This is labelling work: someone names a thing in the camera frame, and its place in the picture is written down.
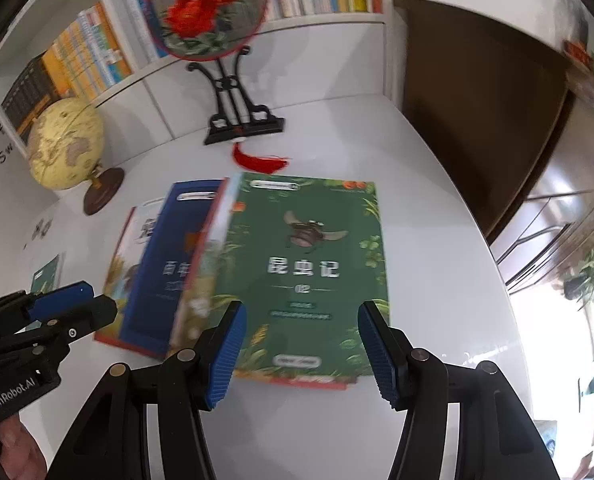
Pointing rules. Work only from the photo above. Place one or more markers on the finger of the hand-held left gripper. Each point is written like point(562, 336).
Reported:
point(62, 299)
point(89, 315)

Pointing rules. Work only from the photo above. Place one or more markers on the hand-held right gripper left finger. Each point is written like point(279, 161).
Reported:
point(224, 360)

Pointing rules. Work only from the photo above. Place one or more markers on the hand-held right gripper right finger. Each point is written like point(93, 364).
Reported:
point(379, 355)

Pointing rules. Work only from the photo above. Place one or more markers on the green book with yellow flower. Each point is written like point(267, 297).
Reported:
point(47, 274)

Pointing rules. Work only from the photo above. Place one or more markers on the blue book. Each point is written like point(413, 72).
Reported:
point(169, 270)

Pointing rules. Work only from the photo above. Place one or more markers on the green book with beetle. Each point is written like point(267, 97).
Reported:
point(317, 260)

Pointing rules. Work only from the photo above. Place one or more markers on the row of dark hardcover books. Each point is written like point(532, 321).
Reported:
point(29, 95)

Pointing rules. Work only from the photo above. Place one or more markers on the row of yellow orange books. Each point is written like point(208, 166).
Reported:
point(87, 50)

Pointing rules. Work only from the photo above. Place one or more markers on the person's left hand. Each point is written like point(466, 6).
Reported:
point(19, 447)

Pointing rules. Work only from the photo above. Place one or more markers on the grey flower sticker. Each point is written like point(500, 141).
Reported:
point(39, 230)

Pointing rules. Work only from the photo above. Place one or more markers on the beige globe on wooden base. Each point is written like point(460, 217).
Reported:
point(64, 142)

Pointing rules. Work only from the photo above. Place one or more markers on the blue picture card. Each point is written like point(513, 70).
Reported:
point(547, 437)

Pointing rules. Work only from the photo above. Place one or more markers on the red tassel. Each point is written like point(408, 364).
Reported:
point(257, 160)

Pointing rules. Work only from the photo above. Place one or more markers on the potted spider plant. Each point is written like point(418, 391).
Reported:
point(592, 275)

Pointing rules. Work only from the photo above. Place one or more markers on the black carved fan stand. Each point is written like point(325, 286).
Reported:
point(237, 110)

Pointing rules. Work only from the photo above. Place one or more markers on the dark wooden panel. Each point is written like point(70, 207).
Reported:
point(477, 110)

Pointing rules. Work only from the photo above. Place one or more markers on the white bookshelf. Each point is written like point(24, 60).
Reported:
point(287, 60)

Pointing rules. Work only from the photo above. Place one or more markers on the round embroidered peony fan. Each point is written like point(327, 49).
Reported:
point(207, 10)

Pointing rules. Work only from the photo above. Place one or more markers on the small red ornament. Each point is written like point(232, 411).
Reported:
point(576, 52)

